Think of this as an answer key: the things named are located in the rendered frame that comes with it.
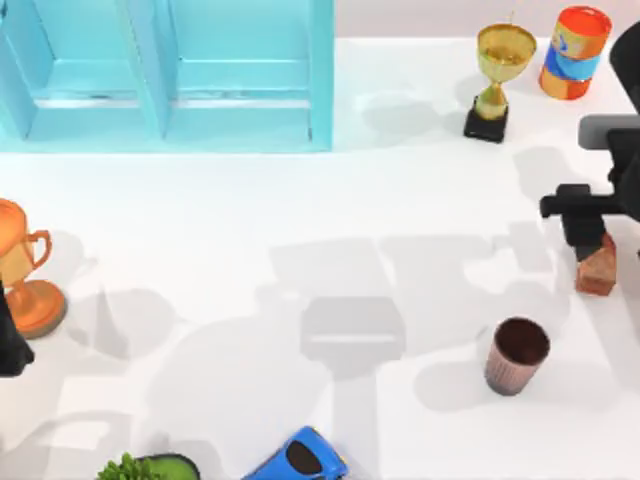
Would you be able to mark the brown cup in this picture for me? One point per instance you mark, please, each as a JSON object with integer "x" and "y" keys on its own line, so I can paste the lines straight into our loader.
{"x": 515, "y": 360}

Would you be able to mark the light blue rack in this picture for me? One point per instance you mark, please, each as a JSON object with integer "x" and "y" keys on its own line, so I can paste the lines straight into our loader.
{"x": 240, "y": 75}

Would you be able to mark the reddish brown block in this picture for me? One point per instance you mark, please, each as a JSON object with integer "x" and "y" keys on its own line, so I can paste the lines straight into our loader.
{"x": 597, "y": 277}

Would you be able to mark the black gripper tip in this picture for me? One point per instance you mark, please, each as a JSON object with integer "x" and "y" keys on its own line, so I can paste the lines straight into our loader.
{"x": 11, "y": 345}

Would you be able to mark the gold trophy with black base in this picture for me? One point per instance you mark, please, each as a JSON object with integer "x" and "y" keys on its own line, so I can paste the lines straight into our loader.
{"x": 504, "y": 55}

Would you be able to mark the green plant in black pot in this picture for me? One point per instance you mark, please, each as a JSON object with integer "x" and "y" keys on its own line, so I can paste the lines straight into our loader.
{"x": 140, "y": 469}

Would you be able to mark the orange and blue can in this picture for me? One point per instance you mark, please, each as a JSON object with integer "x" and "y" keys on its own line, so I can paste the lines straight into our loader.
{"x": 575, "y": 55}

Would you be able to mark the blue toy car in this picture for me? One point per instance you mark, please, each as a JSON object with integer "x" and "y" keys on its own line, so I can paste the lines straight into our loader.
{"x": 300, "y": 457}

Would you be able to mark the pale grey rounded box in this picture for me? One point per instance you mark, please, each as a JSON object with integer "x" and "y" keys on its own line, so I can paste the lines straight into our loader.
{"x": 594, "y": 131}

